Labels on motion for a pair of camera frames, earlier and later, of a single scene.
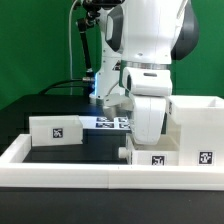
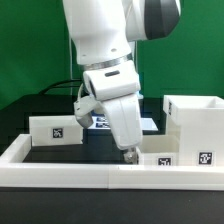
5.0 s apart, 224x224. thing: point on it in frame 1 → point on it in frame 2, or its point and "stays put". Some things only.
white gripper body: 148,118 → 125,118
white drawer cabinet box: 201,135 stays put
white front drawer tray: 166,152 stays put
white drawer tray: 56,130 stays put
